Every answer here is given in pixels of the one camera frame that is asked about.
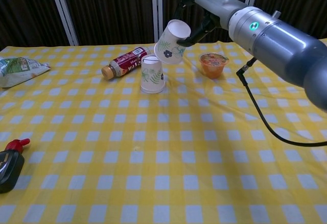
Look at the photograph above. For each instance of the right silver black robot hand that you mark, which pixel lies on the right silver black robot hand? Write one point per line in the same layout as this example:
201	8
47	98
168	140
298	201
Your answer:
217	2

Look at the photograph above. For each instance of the white floral paper cup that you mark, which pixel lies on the white floral paper cup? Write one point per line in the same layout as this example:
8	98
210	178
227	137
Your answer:
171	45
152	91

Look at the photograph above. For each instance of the paper cup with black line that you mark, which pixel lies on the paper cup with black line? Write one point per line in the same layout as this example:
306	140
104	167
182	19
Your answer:
152	73

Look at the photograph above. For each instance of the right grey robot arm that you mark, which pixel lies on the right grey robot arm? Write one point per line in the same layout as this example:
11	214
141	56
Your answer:
276	42

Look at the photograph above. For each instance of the orange lidded bowl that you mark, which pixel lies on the orange lidded bowl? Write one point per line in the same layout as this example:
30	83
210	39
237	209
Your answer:
214	66

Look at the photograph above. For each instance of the maroon label drink bottle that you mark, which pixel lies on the maroon label drink bottle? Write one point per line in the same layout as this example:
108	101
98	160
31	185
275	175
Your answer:
125	64

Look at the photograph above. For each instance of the yellow white checked tablecloth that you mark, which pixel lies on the yellow white checked tablecloth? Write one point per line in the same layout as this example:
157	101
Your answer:
163	144

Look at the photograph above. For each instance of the green white snack bag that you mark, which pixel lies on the green white snack bag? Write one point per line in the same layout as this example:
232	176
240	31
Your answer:
18	70

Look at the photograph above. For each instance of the black sauce bottle red cap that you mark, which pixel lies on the black sauce bottle red cap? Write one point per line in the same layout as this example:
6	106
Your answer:
9	166

